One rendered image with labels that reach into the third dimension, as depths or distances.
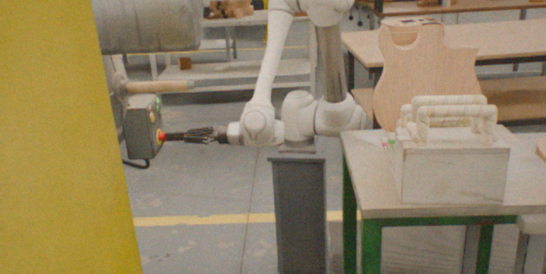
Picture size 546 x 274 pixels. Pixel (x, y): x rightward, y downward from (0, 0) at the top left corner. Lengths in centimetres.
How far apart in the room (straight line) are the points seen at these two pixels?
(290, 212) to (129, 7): 140
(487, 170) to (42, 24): 118
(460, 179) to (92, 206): 107
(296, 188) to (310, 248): 35
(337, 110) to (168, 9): 104
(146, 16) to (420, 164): 81
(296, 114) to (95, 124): 171
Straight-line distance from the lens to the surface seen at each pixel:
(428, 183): 135
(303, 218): 233
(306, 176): 221
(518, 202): 147
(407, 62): 160
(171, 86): 142
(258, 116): 150
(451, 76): 164
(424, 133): 130
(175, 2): 122
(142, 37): 125
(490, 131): 134
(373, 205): 136
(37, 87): 39
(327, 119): 208
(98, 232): 48
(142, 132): 173
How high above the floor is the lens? 164
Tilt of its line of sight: 21 degrees down
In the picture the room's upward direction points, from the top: 3 degrees counter-clockwise
